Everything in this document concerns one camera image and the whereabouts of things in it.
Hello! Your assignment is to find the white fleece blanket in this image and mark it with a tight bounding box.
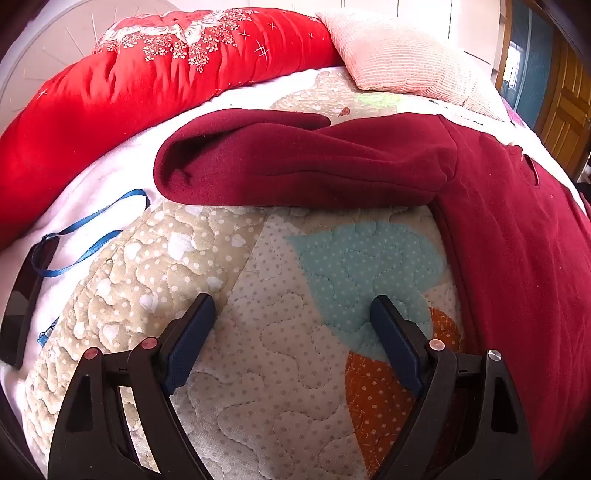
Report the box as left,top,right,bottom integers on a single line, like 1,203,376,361
0,67,333,416

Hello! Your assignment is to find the dark red sweater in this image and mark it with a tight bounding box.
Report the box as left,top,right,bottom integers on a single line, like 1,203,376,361
153,109,591,480

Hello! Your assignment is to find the patchwork quilted bedspread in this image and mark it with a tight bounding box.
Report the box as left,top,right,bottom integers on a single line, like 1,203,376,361
21,69,465,480

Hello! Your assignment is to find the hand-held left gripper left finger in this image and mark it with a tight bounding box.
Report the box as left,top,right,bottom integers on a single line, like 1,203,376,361
47,292,218,480

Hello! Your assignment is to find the white round headboard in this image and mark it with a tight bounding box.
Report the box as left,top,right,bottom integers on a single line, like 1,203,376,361
0,0,185,121

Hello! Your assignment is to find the teal glass door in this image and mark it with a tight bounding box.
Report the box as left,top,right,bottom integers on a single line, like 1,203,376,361
501,0,555,130

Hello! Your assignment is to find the blue lanyard strap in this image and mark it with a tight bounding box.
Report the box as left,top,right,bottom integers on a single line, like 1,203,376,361
31,188,151,347

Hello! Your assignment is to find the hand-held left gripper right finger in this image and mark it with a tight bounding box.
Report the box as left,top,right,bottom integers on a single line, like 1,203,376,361
369,294,539,480

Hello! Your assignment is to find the wooden door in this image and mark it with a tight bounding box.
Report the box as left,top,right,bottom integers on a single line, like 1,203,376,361
538,37,591,176

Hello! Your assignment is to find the red floral comforter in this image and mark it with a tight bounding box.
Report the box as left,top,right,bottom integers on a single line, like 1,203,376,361
0,8,345,250

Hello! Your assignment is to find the pink textured pillow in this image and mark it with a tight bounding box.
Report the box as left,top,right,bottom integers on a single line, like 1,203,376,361
316,9,506,121

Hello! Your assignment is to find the black phone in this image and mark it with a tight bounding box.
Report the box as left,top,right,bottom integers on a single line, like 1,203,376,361
0,240,58,370

